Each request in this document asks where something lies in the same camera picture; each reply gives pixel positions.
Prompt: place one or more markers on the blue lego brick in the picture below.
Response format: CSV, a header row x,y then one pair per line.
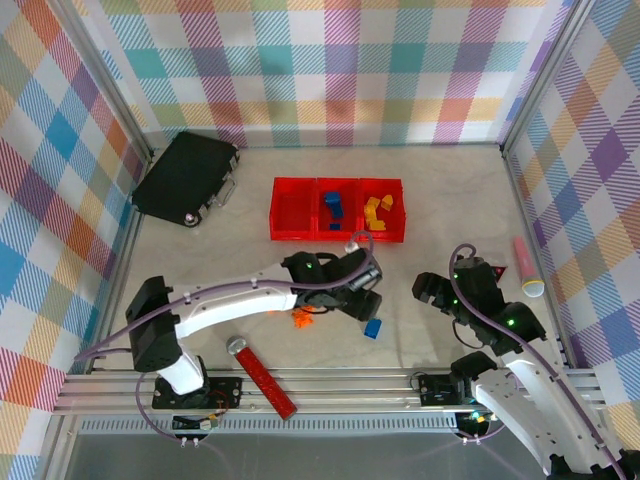
x,y
372,328
334,226
331,198
338,210

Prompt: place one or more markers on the orange bricks pile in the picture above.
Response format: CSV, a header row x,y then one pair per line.
x,y
302,319

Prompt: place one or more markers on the yellow lego brick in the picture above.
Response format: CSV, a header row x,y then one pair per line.
x,y
387,201
371,204
369,216
380,225

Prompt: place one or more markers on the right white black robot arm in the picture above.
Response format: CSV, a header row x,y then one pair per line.
x,y
525,400

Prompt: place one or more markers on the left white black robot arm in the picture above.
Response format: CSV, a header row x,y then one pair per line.
x,y
225,305

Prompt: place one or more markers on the pink tube with pale cap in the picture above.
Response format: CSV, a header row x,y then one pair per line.
x,y
524,260

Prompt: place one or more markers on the red glitter tube silver cap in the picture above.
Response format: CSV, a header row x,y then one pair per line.
x,y
262,380

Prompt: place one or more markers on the small circuit board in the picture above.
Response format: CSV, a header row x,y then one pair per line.
x,y
477,419
197,424

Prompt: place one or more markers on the long aluminium base rail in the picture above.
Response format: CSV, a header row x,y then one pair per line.
x,y
350,395

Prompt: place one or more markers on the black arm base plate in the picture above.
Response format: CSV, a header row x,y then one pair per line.
x,y
435,390
227,390

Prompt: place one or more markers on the aluminium side rail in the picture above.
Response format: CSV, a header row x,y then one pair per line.
x,y
132,230
520,200

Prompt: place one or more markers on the aluminium frame post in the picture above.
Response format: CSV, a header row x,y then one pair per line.
x,y
544,75
102,75

